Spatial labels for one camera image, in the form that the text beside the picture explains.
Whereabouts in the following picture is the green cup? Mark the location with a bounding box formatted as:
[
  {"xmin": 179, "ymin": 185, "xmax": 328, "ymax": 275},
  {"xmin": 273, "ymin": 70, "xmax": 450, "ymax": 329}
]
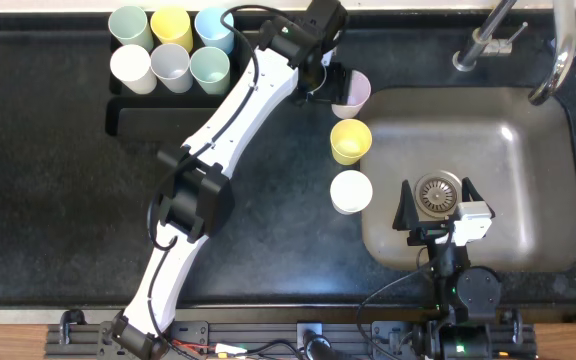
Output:
[
  {"xmin": 107, "ymin": 4, "xmax": 155, "ymax": 53},
  {"xmin": 189, "ymin": 46, "xmax": 232, "ymax": 96}
]

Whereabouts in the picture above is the yellow cup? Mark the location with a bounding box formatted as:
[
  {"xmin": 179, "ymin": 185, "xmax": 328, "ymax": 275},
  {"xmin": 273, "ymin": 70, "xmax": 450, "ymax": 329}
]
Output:
[
  {"xmin": 329, "ymin": 118, "xmax": 374, "ymax": 167},
  {"xmin": 149, "ymin": 5, "xmax": 195, "ymax": 54}
]

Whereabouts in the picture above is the steel sink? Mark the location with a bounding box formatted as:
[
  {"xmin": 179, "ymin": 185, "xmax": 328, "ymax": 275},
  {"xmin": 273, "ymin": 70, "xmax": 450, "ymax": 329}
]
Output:
[{"xmin": 359, "ymin": 87, "xmax": 576, "ymax": 274}]

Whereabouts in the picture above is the white cup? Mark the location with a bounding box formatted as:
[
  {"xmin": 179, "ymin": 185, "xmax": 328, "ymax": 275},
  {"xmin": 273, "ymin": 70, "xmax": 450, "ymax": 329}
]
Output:
[
  {"xmin": 109, "ymin": 43, "xmax": 159, "ymax": 96},
  {"xmin": 329, "ymin": 169, "xmax": 374, "ymax": 216}
]

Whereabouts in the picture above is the grey cup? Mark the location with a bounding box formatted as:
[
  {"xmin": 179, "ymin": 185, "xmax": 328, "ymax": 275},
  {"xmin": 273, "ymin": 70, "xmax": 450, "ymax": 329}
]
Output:
[{"xmin": 149, "ymin": 42, "xmax": 195, "ymax": 95}]

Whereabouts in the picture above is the blue cup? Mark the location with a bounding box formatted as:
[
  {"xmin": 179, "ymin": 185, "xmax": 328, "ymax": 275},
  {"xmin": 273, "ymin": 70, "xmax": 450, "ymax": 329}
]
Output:
[{"xmin": 193, "ymin": 6, "xmax": 236, "ymax": 55}]

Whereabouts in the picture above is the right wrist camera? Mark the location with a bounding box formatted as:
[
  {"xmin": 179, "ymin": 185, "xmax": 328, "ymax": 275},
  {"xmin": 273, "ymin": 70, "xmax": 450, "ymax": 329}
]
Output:
[{"xmin": 451, "ymin": 200, "xmax": 494, "ymax": 248}]

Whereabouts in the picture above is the black tray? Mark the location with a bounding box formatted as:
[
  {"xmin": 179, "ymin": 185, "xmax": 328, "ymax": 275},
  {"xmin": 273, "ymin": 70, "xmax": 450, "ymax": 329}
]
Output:
[{"xmin": 104, "ymin": 10, "xmax": 249, "ymax": 140}]

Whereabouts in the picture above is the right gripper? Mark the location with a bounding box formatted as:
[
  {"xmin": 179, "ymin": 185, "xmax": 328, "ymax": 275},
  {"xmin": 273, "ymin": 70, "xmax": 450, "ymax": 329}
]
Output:
[{"xmin": 392, "ymin": 176, "xmax": 496, "ymax": 247}]

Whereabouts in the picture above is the mounting rail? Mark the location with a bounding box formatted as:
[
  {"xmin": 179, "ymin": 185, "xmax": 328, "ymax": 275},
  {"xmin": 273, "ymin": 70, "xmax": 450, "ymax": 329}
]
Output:
[{"xmin": 45, "ymin": 308, "xmax": 539, "ymax": 360}]

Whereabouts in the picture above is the pink cup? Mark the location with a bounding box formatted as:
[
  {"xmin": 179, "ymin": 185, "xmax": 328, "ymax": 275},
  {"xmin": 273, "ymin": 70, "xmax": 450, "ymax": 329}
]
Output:
[{"xmin": 331, "ymin": 69, "xmax": 373, "ymax": 121}]

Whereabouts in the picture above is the steel tap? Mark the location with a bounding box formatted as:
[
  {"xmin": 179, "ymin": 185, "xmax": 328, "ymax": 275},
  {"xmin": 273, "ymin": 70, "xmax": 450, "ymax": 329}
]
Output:
[{"xmin": 451, "ymin": 0, "xmax": 576, "ymax": 107}]

